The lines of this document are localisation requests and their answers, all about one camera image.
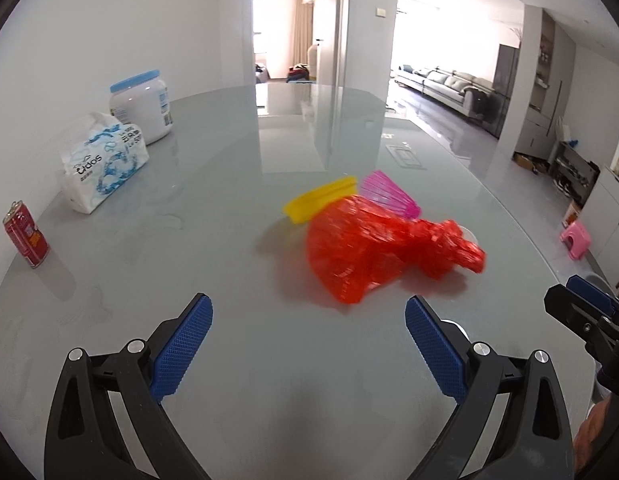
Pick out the pink plastic cup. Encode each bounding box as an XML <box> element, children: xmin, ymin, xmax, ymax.
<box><xmin>358</xmin><ymin>170</ymin><xmax>421</xmax><ymax>220</ymax></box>

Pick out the person's right hand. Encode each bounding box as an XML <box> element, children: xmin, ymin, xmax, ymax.
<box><xmin>573</xmin><ymin>394</ymin><xmax>615</xmax><ymax>476</ymax></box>

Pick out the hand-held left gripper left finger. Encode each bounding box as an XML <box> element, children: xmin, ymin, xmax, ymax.
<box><xmin>44</xmin><ymin>292</ymin><xmax>215</xmax><ymax>480</ymax></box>

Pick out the dark jacket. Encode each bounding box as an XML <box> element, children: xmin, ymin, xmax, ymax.
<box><xmin>462</xmin><ymin>85</ymin><xmax>490</xmax><ymax>118</ymax></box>

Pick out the grey perforated plastic basket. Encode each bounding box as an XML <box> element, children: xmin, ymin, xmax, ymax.
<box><xmin>582</xmin><ymin>271</ymin><xmax>619</xmax><ymax>406</ymax></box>

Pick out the grey shelf cabinet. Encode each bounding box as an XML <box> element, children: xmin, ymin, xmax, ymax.
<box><xmin>522</xmin><ymin>7</ymin><xmax>563</xmax><ymax>153</ymax></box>

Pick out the dark tall cabinet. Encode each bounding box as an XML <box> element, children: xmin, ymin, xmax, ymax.
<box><xmin>492</xmin><ymin>44</ymin><xmax>520</xmax><ymax>138</ymax></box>

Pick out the shoe rack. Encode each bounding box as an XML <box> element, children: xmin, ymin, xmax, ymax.
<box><xmin>552</xmin><ymin>140</ymin><xmax>601</xmax><ymax>196</ymax></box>

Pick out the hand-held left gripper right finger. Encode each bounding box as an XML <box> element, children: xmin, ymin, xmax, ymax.
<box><xmin>404</xmin><ymin>295</ymin><xmax>575</xmax><ymax>480</ymax></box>

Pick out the red drink can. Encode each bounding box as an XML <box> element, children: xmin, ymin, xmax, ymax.
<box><xmin>3</xmin><ymin>201</ymin><xmax>50</xmax><ymax>269</ymax></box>

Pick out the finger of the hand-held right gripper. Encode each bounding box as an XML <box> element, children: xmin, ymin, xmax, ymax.
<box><xmin>544</xmin><ymin>283</ymin><xmax>604</xmax><ymax>347</ymax></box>
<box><xmin>565</xmin><ymin>275</ymin><xmax>619</xmax><ymax>336</ymax></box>

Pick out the white door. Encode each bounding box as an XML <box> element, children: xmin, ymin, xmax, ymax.
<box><xmin>314</xmin><ymin>0</ymin><xmax>347</xmax><ymax>86</ymax></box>

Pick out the yellow plastic cup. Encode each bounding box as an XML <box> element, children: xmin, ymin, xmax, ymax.
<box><xmin>283</xmin><ymin>176</ymin><xmax>360</xmax><ymax>225</ymax></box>

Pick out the white blue tissue pack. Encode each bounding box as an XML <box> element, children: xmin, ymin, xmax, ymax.
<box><xmin>59</xmin><ymin>111</ymin><xmax>150</xmax><ymax>214</ymax></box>

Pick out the pink plastic stool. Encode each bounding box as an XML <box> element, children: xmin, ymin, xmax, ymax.
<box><xmin>559</xmin><ymin>221</ymin><xmax>593</xmax><ymax>261</ymax></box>

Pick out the grey sofa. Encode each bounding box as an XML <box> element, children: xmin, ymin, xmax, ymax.
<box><xmin>394</xmin><ymin>64</ymin><xmax>495</xmax><ymax>121</ymax></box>

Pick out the white low cabinet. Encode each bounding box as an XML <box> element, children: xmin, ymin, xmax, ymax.
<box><xmin>589</xmin><ymin>165</ymin><xmax>619</xmax><ymax>281</ymax></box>

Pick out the white jar with blue lid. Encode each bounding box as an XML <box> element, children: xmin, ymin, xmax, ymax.
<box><xmin>108</xmin><ymin>70</ymin><xmax>173</xmax><ymax>145</ymax></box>

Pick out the red plastic bag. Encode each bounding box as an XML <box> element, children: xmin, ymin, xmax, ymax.
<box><xmin>306</xmin><ymin>195</ymin><xmax>487</xmax><ymax>306</ymax></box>

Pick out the beige curtain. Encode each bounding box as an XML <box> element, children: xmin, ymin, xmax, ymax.
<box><xmin>289</xmin><ymin>0</ymin><xmax>313</xmax><ymax>81</ymax></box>

